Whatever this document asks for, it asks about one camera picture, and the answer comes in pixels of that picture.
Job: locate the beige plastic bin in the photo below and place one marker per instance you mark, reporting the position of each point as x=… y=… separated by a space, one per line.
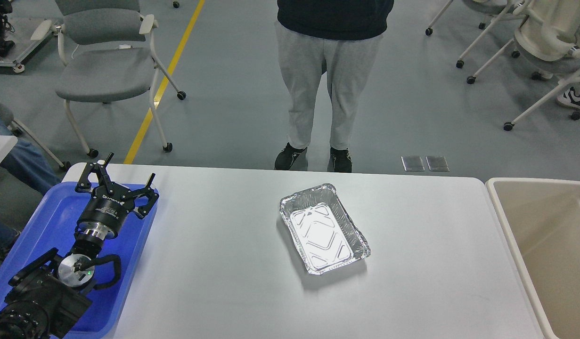
x=541 y=222

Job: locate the blue plastic tray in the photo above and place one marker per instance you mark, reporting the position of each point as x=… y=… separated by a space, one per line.
x=52 y=225

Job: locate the left metal floor plate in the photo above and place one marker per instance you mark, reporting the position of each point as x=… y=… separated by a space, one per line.
x=413 y=163

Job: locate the white chair right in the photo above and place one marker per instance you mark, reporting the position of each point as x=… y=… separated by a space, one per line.
x=548 y=38

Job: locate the grey office chair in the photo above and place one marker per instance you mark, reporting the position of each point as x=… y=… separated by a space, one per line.
x=108 y=75

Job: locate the aluminium foil tray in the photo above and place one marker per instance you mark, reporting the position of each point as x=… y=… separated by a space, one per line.
x=323 y=233

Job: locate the black white sneaker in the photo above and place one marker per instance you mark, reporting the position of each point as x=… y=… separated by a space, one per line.
x=570 y=98

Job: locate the standing person grey trousers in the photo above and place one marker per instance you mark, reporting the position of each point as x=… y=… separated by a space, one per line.
x=336 y=38

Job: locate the seated person blue jeans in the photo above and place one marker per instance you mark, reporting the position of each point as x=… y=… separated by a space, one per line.
x=26 y=163

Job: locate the metal floor plate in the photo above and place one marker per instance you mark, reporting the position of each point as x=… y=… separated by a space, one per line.
x=413 y=163
x=437 y=163

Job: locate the right metal floor plate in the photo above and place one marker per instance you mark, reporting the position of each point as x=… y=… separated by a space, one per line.
x=437 y=163

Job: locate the black equipment on cart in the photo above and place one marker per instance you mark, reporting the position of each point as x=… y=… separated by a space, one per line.
x=20 y=36

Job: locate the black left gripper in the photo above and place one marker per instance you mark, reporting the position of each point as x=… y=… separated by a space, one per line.
x=110 y=204

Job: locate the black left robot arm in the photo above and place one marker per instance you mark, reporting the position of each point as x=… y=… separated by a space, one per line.
x=70 y=271

